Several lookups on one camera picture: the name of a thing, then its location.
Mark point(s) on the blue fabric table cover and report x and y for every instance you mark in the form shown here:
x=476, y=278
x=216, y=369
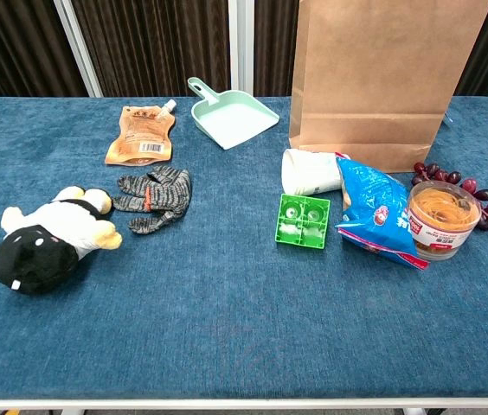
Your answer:
x=226, y=302

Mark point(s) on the black white plush dog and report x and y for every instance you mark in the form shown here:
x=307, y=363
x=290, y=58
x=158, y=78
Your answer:
x=53, y=233

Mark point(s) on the grey striped knit glove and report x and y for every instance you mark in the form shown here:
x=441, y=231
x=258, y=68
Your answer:
x=170, y=190

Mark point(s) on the clear rubber band jar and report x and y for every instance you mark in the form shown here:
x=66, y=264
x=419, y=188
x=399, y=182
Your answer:
x=443, y=229

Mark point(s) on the white table frame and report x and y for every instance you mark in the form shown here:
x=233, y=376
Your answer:
x=226, y=404

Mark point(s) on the blue snack packet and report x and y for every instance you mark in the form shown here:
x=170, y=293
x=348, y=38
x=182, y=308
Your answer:
x=369, y=203

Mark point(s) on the green plastic building block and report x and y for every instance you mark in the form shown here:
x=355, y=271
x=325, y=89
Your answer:
x=302, y=221

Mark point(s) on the white partition frame post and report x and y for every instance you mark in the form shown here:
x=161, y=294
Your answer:
x=77, y=47
x=242, y=43

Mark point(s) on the orange spout pouch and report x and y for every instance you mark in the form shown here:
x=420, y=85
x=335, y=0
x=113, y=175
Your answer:
x=140, y=134

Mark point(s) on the purple grape bunch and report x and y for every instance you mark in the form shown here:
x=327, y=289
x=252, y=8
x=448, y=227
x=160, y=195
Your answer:
x=469, y=185

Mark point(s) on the brown paper bag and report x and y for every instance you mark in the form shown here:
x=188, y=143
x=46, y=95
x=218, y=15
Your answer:
x=378, y=86

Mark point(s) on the mint green plastic dustpan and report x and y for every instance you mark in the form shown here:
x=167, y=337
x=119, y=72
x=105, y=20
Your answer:
x=235, y=119

